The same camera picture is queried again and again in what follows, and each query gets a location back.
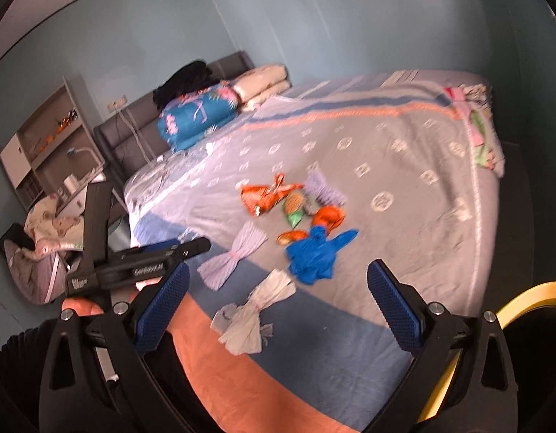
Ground yellow rim trash bin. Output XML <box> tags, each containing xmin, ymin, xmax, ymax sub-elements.
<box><xmin>417</xmin><ymin>281</ymin><xmax>556</xmax><ymax>426</ymax></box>

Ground person's left hand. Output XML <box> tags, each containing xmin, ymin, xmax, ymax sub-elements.
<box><xmin>61</xmin><ymin>277</ymin><xmax>161</xmax><ymax>317</ymax></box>

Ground pale green waste bin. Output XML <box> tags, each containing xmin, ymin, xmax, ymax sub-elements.
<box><xmin>108</xmin><ymin>216</ymin><xmax>131</xmax><ymax>253</ymax></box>

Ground lilac bow shaped cloth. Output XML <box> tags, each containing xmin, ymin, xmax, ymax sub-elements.
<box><xmin>198</xmin><ymin>222</ymin><xmax>267</xmax><ymax>291</ymax></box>

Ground bear pattern cushion chair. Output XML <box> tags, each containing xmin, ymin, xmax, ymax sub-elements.
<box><xmin>2</xmin><ymin>193</ymin><xmax>83</xmax><ymax>305</ymax></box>

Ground white crumpled cloth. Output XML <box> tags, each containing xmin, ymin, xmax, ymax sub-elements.
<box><xmin>211</xmin><ymin>269</ymin><xmax>297</xmax><ymax>356</ymax></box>

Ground blue plastic glove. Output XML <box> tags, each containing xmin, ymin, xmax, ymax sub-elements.
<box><xmin>286</xmin><ymin>225</ymin><xmax>358</xmax><ymax>285</ymax></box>

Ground grey padded headboard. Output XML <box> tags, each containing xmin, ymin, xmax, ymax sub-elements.
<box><xmin>93</xmin><ymin>50</ymin><xmax>257</xmax><ymax>191</ymax></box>

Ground orange snack wrapper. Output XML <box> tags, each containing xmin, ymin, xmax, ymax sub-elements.
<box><xmin>240</xmin><ymin>172</ymin><xmax>304</xmax><ymax>217</ymax></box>

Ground white desk lamp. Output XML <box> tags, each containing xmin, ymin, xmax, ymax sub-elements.
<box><xmin>66</xmin><ymin>146</ymin><xmax>103</xmax><ymax>178</ymax></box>

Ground white bedside shelf unit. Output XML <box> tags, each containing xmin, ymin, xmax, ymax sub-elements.
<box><xmin>0</xmin><ymin>82</ymin><xmax>105</xmax><ymax>211</ymax></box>

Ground small orange wrapper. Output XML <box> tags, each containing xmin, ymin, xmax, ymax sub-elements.
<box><xmin>276</xmin><ymin>205</ymin><xmax>345</xmax><ymax>246</ymax></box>

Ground blue floral folded quilt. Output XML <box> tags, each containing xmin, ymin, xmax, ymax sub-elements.
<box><xmin>157</xmin><ymin>83</ymin><xmax>241</xmax><ymax>153</ymax></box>

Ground green snack packet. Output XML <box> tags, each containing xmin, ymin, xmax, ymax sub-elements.
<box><xmin>283</xmin><ymin>190</ymin><xmax>313</xmax><ymax>230</ymax></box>

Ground grey patterned bed sheet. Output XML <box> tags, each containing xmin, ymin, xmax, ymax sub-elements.
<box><xmin>124</xmin><ymin>71</ymin><xmax>504</xmax><ymax>432</ymax></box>

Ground purple knitted cloth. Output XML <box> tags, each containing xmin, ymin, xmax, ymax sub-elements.
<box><xmin>304</xmin><ymin>169</ymin><xmax>347</xmax><ymax>207</ymax></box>

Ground black clothing pile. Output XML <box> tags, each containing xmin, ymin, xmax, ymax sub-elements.
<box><xmin>153</xmin><ymin>60</ymin><xmax>219</xmax><ymax>110</ymax></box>

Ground beige folded quilt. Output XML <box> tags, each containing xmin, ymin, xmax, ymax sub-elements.
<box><xmin>232</xmin><ymin>64</ymin><xmax>291</xmax><ymax>111</ymax></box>

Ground colourful folded clothes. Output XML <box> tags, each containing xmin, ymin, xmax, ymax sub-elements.
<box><xmin>445</xmin><ymin>83</ymin><xmax>505</xmax><ymax>179</ymax></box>

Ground white charging cable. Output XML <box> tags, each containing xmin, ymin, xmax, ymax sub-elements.
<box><xmin>115</xmin><ymin>108</ymin><xmax>189</xmax><ymax>186</ymax></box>

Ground wall power socket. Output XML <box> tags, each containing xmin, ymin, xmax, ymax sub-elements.
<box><xmin>108</xmin><ymin>96</ymin><xmax>127</xmax><ymax>113</ymax></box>

